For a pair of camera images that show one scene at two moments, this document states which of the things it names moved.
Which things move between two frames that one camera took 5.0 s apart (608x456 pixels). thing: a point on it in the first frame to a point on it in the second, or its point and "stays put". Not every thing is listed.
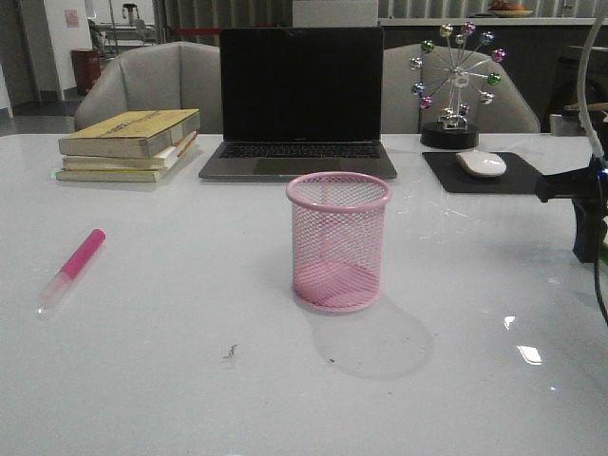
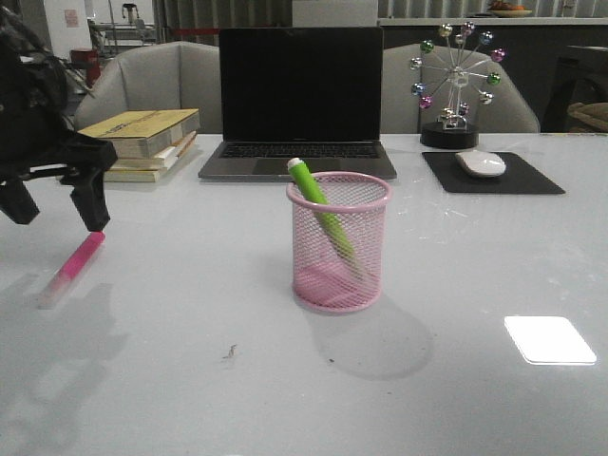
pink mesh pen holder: x=338 y=222 stays put
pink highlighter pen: x=72 y=269 stays put
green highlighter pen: x=604 y=253 to x=301 y=170
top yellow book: x=132 y=134 stays put
